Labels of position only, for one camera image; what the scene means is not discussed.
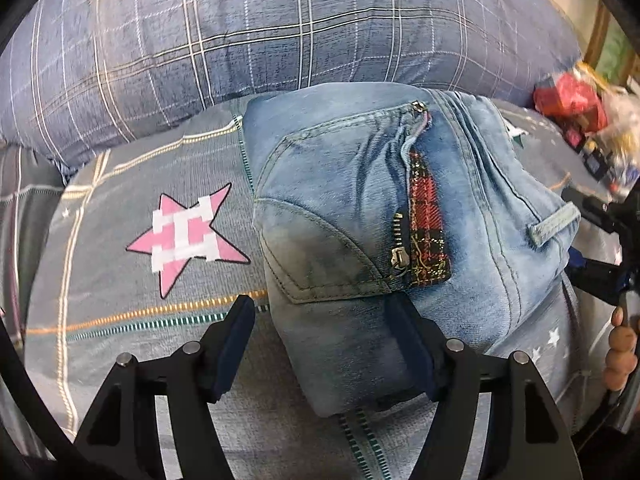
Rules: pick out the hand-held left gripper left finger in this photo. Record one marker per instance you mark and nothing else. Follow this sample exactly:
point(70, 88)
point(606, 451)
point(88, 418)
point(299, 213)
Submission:
point(231, 350)

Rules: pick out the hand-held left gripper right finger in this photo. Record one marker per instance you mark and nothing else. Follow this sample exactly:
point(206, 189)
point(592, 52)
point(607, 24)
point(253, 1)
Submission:
point(417, 350)

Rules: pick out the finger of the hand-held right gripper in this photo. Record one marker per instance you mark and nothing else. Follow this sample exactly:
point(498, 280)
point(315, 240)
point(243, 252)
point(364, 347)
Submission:
point(595, 275)
point(592, 210)

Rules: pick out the blue denim pants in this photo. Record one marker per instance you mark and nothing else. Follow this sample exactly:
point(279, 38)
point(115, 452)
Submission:
point(350, 200)

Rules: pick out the person's right hand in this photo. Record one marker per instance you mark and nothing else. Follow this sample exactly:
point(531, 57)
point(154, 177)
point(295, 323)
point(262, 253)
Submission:
point(620, 350)

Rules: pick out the clear plastic bag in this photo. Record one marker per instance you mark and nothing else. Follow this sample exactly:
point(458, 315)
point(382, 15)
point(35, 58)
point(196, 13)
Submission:
point(617, 130)

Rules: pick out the grey star print bed sheet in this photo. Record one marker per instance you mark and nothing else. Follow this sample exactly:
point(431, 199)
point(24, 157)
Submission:
point(150, 310)

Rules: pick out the red plastic bag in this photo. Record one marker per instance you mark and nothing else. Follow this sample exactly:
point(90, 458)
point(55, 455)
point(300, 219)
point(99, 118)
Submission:
point(570, 100)

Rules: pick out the gold framed picture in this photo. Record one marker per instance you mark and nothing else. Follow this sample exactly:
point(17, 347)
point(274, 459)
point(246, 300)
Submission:
point(607, 45)

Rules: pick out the blue plaid pillow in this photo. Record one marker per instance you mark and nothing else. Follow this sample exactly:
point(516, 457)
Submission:
point(225, 35)

